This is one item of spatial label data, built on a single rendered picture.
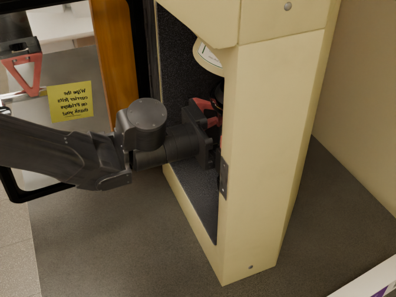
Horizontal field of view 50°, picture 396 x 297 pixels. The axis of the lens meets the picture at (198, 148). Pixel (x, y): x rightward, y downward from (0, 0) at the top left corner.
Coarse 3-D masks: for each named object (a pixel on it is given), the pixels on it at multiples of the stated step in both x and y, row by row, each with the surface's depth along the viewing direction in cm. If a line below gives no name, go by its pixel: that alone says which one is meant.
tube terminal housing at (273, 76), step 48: (240, 0) 41; (288, 0) 43; (336, 0) 54; (240, 48) 45; (288, 48) 47; (240, 96) 49; (288, 96) 52; (240, 144) 54; (288, 144) 58; (240, 192) 60; (288, 192) 65; (240, 240) 68
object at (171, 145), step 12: (192, 120) 68; (168, 132) 66; (180, 132) 67; (192, 132) 67; (204, 132) 67; (168, 144) 65; (180, 144) 66; (192, 144) 67; (204, 144) 65; (168, 156) 66; (180, 156) 67; (192, 156) 69; (204, 156) 66; (204, 168) 68
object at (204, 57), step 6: (198, 42) 61; (198, 48) 61; (204, 48) 59; (198, 54) 61; (204, 54) 59; (210, 54) 58; (198, 60) 60; (204, 60) 59; (210, 60) 58; (216, 60) 58; (204, 66) 59; (210, 66) 58; (216, 66) 58; (216, 72) 58; (222, 72) 57
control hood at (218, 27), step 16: (160, 0) 38; (176, 0) 39; (192, 0) 39; (208, 0) 40; (224, 0) 40; (176, 16) 40; (192, 16) 40; (208, 16) 41; (224, 16) 42; (208, 32) 42; (224, 32) 43
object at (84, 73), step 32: (96, 0) 66; (0, 32) 63; (32, 32) 65; (64, 32) 67; (96, 32) 69; (128, 32) 72; (0, 64) 66; (32, 64) 68; (64, 64) 70; (96, 64) 73; (128, 64) 75; (0, 96) 69; (32, 96) 71; (64, 96) 74; (96, 96) 76; (128, 96) 79; (64, 128) 78; (96, 128) 81
